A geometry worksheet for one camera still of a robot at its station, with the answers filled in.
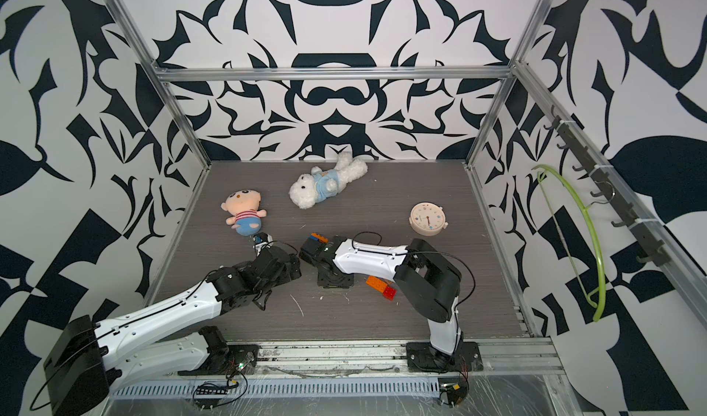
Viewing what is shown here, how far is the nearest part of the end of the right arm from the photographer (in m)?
0.63

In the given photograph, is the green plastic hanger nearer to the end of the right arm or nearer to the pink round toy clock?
the pink round toy clock

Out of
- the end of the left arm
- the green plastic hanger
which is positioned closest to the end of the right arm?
the end of the left arm

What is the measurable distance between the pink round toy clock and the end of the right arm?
34 centimetres

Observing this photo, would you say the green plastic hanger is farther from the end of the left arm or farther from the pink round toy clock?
the end of the left arm

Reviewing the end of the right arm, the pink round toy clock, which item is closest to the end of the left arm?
the end of the right arm

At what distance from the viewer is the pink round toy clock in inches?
39.3
